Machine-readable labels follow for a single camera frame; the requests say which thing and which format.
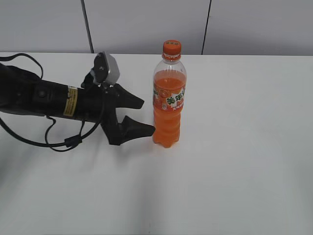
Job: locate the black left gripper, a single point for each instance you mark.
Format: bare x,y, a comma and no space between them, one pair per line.
99,102

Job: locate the orange soda plastic bottle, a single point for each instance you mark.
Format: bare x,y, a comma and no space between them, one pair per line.
169,85

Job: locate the orange bottle cap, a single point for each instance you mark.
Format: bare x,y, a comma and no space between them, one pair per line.
172,47

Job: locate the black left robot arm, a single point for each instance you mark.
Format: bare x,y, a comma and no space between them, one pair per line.
25,93

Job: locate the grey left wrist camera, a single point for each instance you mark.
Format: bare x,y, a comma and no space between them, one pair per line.
105,69

